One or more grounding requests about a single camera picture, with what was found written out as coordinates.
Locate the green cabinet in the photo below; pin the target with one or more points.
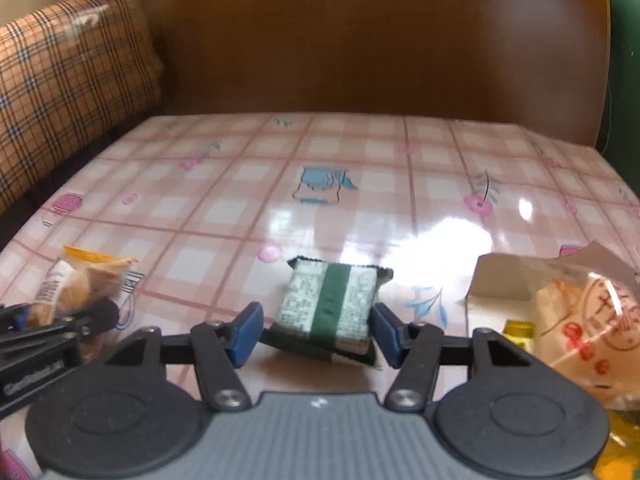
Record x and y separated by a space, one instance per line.
625 60

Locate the yellow transparent snack packet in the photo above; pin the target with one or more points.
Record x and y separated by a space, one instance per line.
620 450

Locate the clear bread bag red print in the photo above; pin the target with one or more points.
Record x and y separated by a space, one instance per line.
590 330

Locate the clear bag brown cookies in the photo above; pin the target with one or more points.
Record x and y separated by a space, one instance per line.
85 275

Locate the white cardboard box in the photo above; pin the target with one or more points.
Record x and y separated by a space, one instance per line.
500 280

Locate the brown wooden board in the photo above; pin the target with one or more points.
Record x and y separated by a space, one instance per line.
350 35

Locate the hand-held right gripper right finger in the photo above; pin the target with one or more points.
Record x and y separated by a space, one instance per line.
387 332

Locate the white packet with green stripe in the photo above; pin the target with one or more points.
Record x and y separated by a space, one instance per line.
325 305

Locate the pink checked tablecloth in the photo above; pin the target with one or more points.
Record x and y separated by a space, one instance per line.
225 200

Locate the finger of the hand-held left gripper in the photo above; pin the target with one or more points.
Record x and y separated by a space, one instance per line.
15 317
85 322

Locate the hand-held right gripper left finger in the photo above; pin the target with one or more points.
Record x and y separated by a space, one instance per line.
245 335

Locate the plaid sofa cushion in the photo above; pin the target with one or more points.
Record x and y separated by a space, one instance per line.
70 85

